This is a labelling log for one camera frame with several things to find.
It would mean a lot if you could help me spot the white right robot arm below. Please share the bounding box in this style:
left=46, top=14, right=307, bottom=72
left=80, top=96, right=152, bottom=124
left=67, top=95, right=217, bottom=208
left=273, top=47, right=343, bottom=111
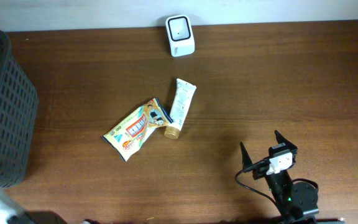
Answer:
left=235, top=131, right=319, bottom=223

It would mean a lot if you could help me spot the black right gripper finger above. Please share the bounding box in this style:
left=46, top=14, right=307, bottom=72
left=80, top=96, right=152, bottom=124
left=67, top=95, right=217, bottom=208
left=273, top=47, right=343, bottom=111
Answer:
left=274, top=130, right=298, bottom=151
left=240, top=142, right=253, bottom=169

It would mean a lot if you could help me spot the white cream tube gold cap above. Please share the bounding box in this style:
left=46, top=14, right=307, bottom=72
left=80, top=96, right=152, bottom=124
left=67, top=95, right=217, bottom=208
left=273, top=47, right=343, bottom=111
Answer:
left=163, top=77, right=198, bottom=140

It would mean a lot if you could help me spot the grey plastic basket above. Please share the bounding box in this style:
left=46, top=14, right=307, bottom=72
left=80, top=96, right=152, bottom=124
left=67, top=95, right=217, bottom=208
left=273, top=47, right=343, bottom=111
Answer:
left=0, top=30, right=39, bottom=188

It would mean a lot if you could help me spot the white barcode scanner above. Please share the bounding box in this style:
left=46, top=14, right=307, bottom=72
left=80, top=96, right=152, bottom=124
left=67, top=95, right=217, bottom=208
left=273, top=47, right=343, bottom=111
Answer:
left=165, top=15, right=195, bottom=57

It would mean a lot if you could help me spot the yellow wet wipes packet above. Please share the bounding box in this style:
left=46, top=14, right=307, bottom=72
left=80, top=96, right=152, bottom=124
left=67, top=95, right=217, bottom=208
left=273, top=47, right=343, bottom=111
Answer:
left=102, top=98, right=173, bottom=162

